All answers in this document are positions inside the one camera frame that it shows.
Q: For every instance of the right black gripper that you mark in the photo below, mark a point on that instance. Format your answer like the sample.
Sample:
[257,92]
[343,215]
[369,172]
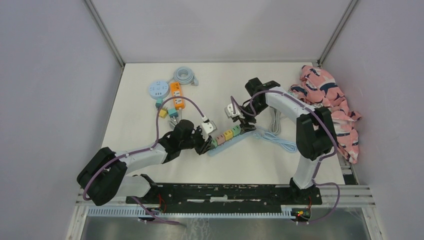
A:
[245,125]

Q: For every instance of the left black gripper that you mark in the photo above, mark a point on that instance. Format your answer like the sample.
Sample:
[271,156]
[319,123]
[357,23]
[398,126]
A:
[206,144]

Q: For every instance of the green plug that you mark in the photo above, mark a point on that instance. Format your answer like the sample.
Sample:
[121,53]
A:
[236,130]
[214,143]

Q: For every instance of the yellow USB charger plug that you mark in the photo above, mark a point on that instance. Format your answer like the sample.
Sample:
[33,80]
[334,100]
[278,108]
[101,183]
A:
[163,112]

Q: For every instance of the long blue power strip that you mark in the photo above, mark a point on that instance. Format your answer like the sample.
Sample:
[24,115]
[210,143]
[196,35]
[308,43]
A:
[227,144]

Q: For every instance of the teal USB charger plug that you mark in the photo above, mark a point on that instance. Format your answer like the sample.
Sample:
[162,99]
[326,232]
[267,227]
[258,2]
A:
[159,103]

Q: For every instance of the orange power strip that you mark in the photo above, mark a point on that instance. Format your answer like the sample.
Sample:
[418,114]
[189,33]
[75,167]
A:
[176,91]

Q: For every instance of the round blue power socket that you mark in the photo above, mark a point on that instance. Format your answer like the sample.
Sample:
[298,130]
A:
[159,89]

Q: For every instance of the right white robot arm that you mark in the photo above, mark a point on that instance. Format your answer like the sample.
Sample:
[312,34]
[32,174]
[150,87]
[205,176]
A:
[316,137]

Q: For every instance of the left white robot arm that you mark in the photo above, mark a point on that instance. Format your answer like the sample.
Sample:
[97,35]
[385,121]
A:
[106,176]

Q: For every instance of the pink plug on blue strip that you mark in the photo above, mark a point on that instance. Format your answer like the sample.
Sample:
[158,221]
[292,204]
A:
[220,139]

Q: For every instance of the yellow plug on blue strip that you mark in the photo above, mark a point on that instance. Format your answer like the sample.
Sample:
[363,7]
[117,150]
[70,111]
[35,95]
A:
[228,135]

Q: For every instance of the green plug on blue strip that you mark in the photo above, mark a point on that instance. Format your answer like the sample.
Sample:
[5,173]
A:
[236,130]

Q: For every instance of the pink patterned cloth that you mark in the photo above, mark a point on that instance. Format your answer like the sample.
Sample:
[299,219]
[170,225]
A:
[318,88]

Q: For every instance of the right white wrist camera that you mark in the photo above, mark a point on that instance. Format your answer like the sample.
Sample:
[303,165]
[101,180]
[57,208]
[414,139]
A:
[233,111]

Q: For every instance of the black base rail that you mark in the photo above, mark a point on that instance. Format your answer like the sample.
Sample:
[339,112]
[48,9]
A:
[192,198]

